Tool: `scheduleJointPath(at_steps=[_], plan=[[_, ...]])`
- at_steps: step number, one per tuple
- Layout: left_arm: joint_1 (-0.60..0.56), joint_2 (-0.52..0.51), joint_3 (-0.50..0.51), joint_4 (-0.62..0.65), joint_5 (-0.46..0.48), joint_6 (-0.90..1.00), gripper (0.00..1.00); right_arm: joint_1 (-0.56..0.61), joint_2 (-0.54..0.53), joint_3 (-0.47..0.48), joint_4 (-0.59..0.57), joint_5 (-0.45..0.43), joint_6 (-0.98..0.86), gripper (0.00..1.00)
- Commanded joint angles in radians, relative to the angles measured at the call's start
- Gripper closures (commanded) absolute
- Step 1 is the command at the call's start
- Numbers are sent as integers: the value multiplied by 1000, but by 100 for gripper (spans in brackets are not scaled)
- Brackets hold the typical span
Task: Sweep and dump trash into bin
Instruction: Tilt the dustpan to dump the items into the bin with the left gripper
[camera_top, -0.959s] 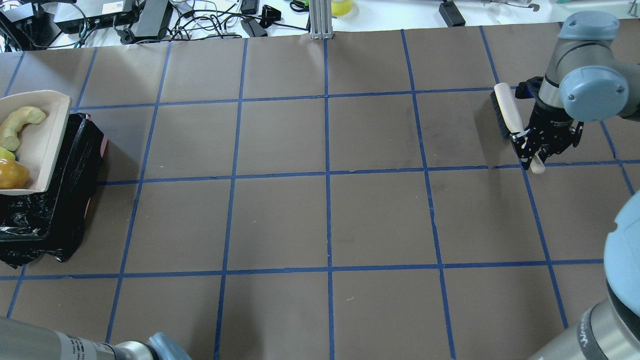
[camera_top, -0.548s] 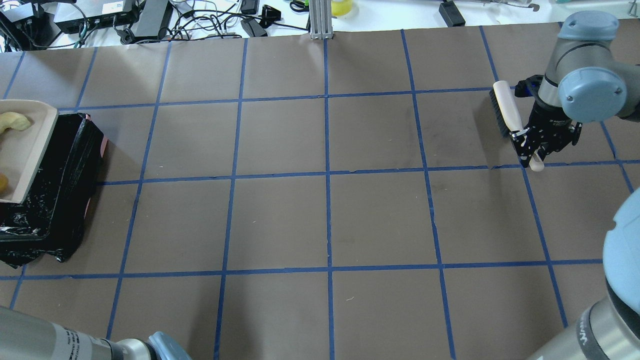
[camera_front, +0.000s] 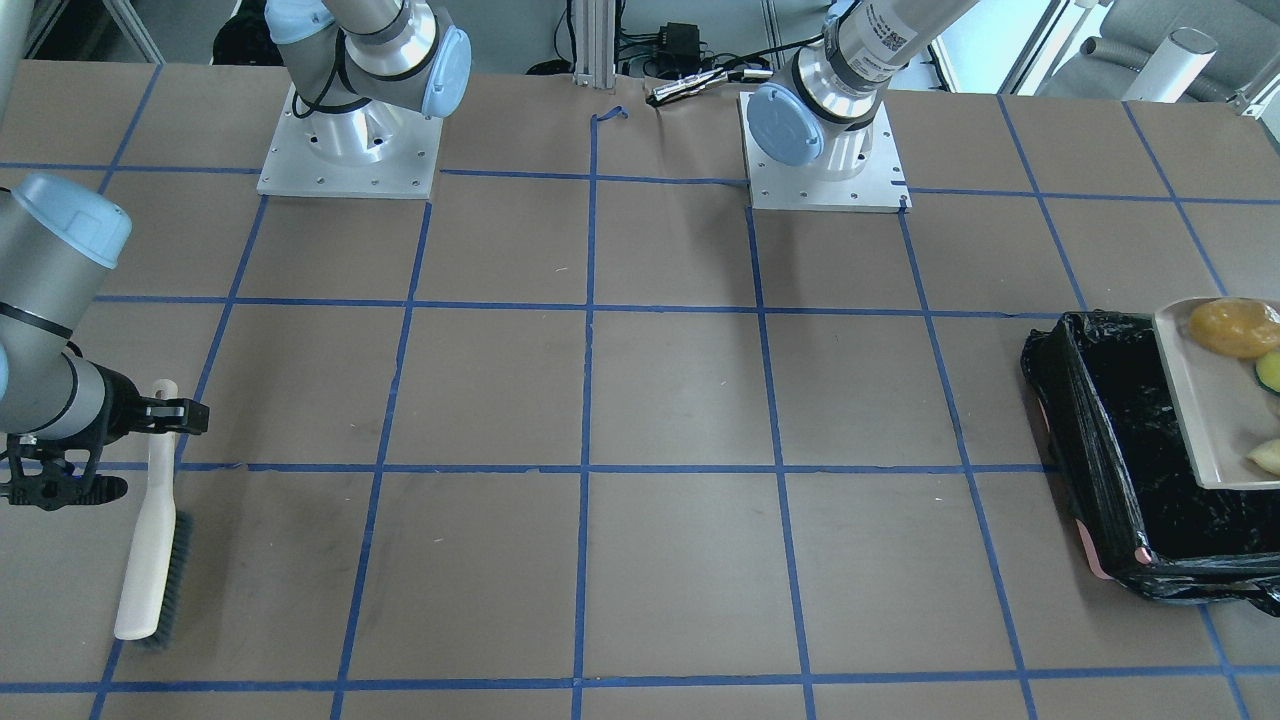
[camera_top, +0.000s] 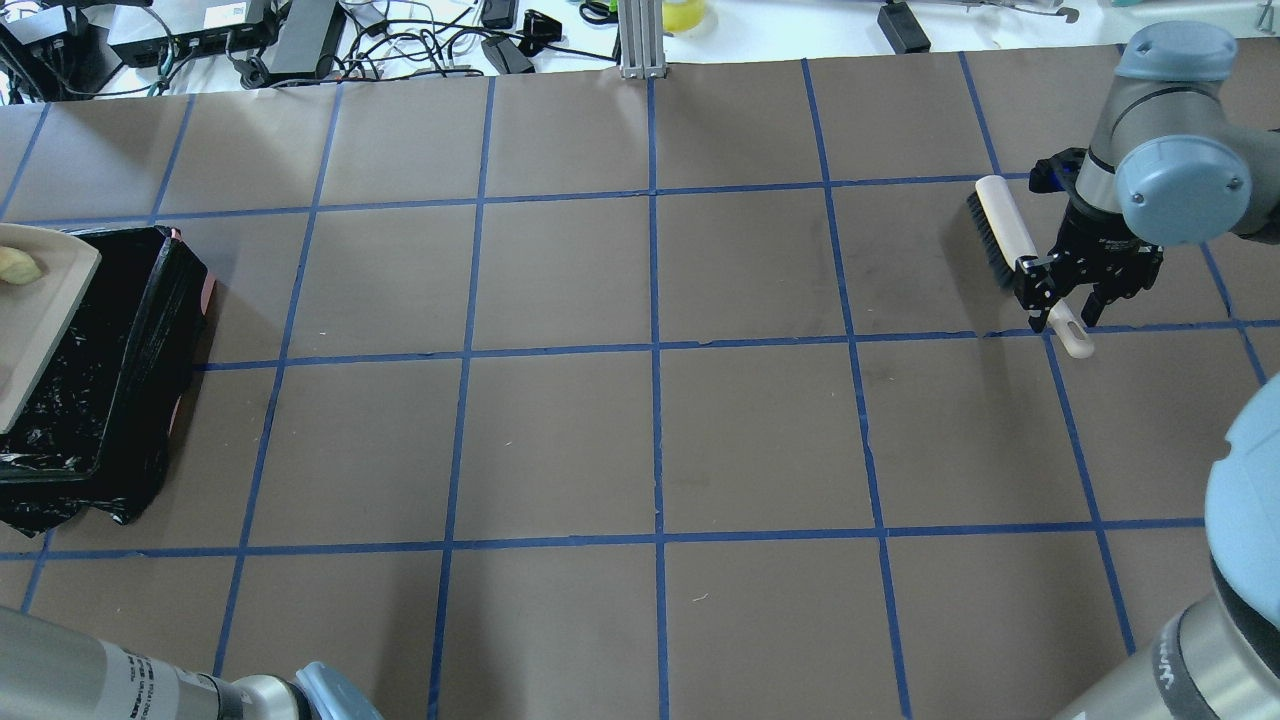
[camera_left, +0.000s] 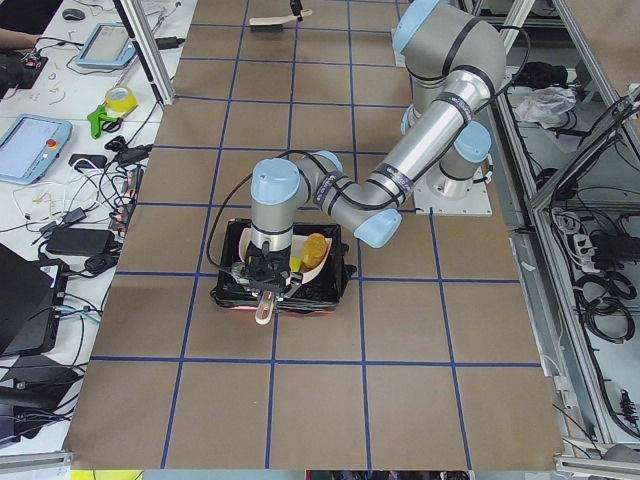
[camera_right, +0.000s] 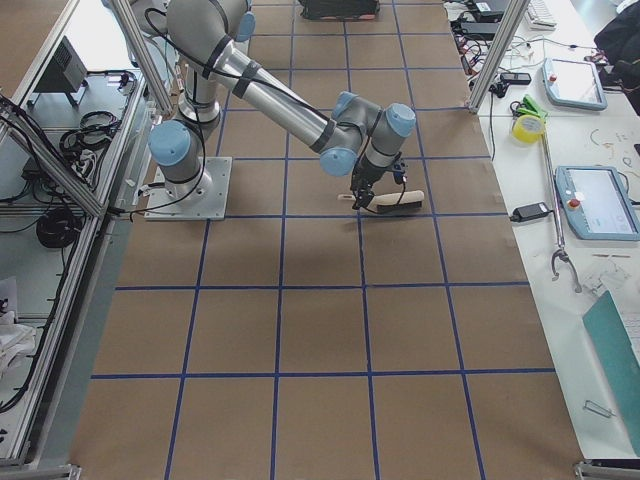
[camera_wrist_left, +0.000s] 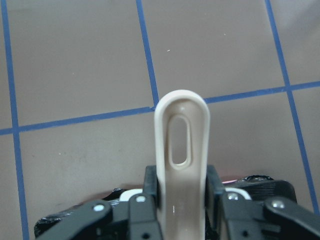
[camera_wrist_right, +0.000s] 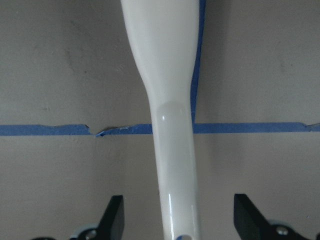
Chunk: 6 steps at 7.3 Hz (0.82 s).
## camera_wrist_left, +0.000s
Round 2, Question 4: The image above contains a black lined trash bin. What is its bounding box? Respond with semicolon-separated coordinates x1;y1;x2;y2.
34;175;297;240

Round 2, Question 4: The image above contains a beige plastic dustpan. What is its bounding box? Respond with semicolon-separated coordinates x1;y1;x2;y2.
154;89;210;240

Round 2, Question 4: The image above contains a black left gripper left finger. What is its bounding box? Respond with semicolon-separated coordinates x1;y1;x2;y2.
34;165;163;240

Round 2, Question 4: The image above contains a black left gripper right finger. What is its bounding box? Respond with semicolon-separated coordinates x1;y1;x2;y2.
204;165;320;240

